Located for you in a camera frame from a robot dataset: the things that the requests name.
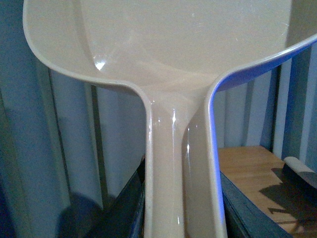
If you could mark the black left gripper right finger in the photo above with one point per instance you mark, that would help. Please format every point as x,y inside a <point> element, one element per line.
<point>243,218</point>

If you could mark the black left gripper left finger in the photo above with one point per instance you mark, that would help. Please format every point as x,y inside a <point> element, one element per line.
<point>125,218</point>

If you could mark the beige plastic dustpan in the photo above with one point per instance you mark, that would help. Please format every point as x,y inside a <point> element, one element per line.
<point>175,55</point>

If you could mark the pale blue curtain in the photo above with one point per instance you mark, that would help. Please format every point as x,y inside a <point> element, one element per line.
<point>67,147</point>

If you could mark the wooden nightstand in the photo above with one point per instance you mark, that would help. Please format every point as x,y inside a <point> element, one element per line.
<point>273,187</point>

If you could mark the black bristle hand brush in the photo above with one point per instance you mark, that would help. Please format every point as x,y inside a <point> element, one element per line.
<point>299,173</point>

